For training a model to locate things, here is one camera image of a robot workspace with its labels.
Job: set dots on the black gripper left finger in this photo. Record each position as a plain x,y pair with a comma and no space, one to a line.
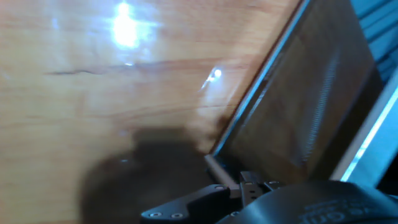
189,205

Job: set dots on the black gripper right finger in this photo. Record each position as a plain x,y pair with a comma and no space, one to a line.
250,188

